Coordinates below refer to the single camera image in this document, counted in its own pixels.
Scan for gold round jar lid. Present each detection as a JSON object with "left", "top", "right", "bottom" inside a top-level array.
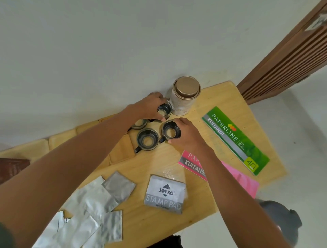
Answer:
[{"left": 173, "top": 76, "right": 202, "bottom": 99}]

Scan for person's right forearm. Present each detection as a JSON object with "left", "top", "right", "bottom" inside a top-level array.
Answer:
[{"left": 200, "top": 149, "right": 292, "bottom": 248}]

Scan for person's right hand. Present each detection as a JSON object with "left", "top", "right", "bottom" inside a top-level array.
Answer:
[{"left": 167, "top": 117, "right": 214, "bottom": 160}]

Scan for light wooden table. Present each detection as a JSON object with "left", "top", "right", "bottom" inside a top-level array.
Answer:
[
  {"left": 48, "top": 81, "right": 288, "bottom": 248},
  {"left": 0, "top": 139, "right": 50, "bottom": 164}
]

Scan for person's left hand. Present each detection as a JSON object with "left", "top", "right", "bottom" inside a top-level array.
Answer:
[{"left": 125, "top": 92, "right": 167, "bottom": 126}]

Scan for green receipt book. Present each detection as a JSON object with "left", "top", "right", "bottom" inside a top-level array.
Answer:
[{"left": 202, "top": 106, "right": 270, "bottom": 176}]

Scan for grey stamp pad box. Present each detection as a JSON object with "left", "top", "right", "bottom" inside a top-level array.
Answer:
[{"left": 143, "top": 174, "right": 187, "bottom": 215}]

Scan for brown slatted wooden door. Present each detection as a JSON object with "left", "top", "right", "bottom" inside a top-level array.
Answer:
[{"left": 236, "top": 0, "right": 327, "bottom": 105}]

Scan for glass cup black holder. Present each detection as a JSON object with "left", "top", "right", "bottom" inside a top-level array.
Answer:
[
  {"left": 159, "top": 119, "right": 182, "bottom": 143},
  {"left": 134, "top": 128, "right": 159, "bottom": 154},
  {"left": 156, "top": 100, "right": 173, "bottom": 121},
  {"left": 131, "top": 119, "right": 149, "bottom": 130}
]

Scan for pile of silver foil packets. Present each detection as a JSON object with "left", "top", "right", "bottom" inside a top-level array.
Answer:
[{"left": 32, "top": 171, "right": 136, "bottom": 248}]

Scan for person's left forearm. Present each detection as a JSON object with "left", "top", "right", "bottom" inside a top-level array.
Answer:
[{"left": 0, "top": 107, "right": 133, "bottom": 248}]

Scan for red cardboard box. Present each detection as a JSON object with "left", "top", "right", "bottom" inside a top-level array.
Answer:
[{"left": 0, "top": 158, "right": 31, "bottom": 184}]

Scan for pink receipt book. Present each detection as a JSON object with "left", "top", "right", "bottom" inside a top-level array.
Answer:
[{"left": 178, "top": 150, "right": 260, "bottom": 199}]

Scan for person's grey-green shirt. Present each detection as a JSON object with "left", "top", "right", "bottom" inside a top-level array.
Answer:
[{"left": 0, "top": 222, "right": 16, "bottom": 248}]

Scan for person's black shorts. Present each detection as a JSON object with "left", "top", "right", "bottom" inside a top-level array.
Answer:
[{"left": 151, "top": 235, "right": 183, "bottom": 248}]

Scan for white cylindrical jar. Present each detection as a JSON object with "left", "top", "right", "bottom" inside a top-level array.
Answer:
[{"left": 170, "top": 87, "right": 199, "bottom": 116}]

